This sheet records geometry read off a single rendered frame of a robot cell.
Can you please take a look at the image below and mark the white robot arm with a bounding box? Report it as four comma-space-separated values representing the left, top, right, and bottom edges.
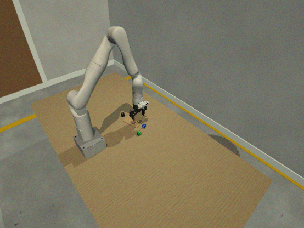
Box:
66, 26, 149, 142

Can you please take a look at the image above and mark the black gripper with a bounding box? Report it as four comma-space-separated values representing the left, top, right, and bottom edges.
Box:
129, 104, 147, 120

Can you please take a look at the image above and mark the tan flat mat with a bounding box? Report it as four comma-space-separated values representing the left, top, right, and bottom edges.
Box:
122, 113, 147, 128

